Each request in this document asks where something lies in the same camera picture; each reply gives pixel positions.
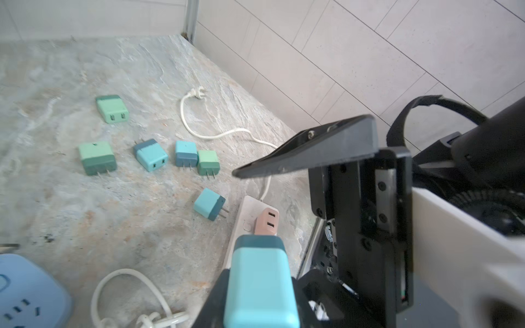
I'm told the white socket knotted cable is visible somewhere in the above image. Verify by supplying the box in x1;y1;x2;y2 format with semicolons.
89;268;190;328

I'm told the teal blue plug adapter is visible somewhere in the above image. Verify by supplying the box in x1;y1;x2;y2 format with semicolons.
175;140;198;168

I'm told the light green plug adapter far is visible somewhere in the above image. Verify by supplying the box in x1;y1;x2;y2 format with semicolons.
95;95;129;124

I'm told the green plug adapter right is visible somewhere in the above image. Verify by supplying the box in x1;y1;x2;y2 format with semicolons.
197;150;221;178

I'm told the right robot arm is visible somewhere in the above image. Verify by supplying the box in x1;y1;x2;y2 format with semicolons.
232;95;524;327

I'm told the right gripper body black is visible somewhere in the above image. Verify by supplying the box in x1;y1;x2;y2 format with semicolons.
300;147;414;327

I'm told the white long power strip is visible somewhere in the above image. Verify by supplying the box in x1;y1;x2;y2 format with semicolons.
222;195;278;269

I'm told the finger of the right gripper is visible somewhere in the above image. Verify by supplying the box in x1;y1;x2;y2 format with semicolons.
232;115;379;179

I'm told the power strip white cable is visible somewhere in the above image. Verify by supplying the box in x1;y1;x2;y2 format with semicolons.
179;87;280;202

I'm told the blue square power socket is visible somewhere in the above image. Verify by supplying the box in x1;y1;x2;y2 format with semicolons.
1;254;72;327

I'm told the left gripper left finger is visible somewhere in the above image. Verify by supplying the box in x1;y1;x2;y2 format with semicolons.
191;269;230;328

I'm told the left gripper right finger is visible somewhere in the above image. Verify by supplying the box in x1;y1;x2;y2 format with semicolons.
292;276;328;327

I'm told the pink plug adapter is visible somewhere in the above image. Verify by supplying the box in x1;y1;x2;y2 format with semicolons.
254;208;280;236

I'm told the green plug adapter left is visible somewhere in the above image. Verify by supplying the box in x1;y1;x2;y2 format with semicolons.
79;142;117;176

